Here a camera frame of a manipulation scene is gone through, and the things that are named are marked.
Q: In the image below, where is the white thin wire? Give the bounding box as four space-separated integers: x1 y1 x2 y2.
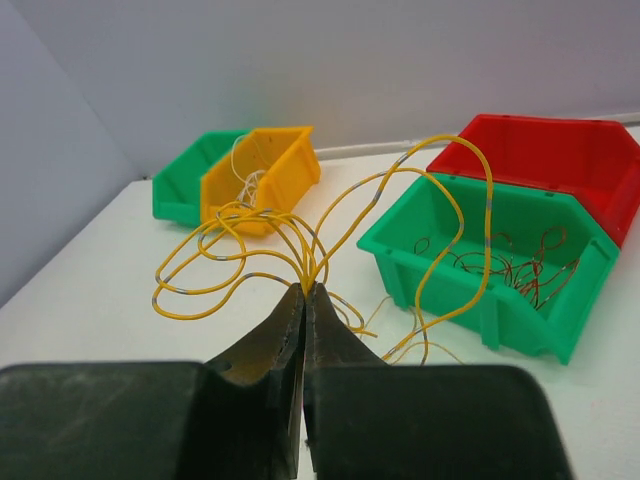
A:
229 132 271 206

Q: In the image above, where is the yellow plastic bin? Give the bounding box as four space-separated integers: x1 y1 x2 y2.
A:
200 126 321 223

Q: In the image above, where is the green plastic bin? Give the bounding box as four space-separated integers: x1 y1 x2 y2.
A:
152 130 249 228
357 173 620 364

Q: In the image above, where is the red plastic bin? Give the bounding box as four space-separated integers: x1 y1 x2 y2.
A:
425 113 640 249

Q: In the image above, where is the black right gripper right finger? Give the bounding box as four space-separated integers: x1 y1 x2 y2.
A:
303 283 573 479

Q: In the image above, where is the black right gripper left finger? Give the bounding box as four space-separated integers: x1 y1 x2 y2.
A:
1 285 305 479

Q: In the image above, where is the yellow thin wire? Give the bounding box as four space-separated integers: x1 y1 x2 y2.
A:
151 133 496 369

